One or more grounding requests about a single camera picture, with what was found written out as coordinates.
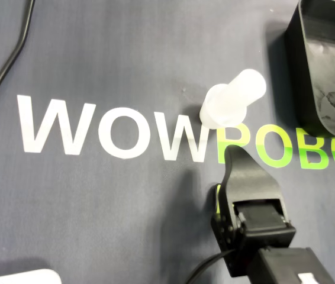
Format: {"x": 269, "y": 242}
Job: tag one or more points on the white plastic base cup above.
{"x": 217, "y": 114}

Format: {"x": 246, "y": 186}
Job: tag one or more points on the black plastic tray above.
{"x": 333, "y": 74}

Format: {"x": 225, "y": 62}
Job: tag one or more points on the white desk lamp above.
{"x": 22, "y": 278}

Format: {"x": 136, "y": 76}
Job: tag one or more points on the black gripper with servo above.
{"x": 265, "y": 225}

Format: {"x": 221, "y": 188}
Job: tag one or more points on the dark mat with WOWROBO print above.
{"x": 96, "y": 207}

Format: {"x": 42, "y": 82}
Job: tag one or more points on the white plastic cylinder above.
{"x": 249, "y": 84}

